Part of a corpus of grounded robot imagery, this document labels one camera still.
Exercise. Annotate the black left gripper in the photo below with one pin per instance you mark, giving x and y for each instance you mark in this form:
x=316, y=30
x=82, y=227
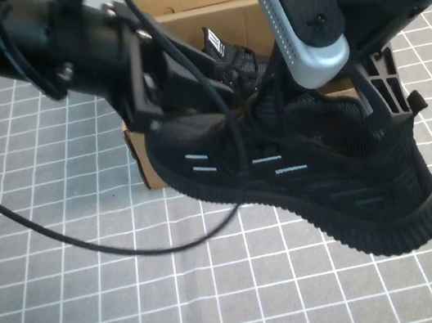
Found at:
x=185, y=79

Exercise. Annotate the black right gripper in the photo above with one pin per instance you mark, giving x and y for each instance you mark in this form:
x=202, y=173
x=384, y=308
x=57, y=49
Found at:
x=374, y=19

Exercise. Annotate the black knit sneaker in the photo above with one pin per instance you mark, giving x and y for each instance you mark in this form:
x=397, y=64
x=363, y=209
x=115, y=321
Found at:
x=287, y=191

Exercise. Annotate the brown cardboard shoe box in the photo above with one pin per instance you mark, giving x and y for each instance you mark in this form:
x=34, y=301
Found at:
x=140, y=157

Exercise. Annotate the black sneaker white tongue label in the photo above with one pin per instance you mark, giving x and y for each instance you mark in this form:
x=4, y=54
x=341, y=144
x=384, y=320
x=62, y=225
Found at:
x=240, y=58

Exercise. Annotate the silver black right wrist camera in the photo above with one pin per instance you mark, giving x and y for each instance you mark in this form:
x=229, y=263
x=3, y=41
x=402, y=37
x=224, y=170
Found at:
x=298, y=11

